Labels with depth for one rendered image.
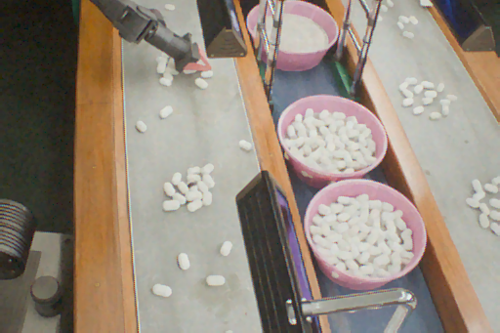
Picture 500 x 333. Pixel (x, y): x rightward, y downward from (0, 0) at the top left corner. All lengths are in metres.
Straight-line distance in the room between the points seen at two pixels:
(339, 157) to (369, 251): 0.28
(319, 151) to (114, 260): 0.55
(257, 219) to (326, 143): 0.65
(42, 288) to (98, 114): 0.43
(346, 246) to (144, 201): 0.44
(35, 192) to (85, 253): 1.14
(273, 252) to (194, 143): 0.66
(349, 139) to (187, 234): 0.50
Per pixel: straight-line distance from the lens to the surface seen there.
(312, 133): 1.54
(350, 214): 1.40
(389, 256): 1.37
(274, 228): 0.88
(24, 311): 1.56
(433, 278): 1.39
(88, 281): 1.24
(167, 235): 1.31
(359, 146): 1.55
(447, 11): 1.49
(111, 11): 1.53
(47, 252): 1.64
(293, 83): 1.77
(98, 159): 1.42
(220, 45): 1.22
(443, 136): 1.65
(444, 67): 1.88
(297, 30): 1.87
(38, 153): 2.52
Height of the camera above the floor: 1.81
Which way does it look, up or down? 46 degrees down
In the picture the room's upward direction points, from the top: 8 degrees clockwise
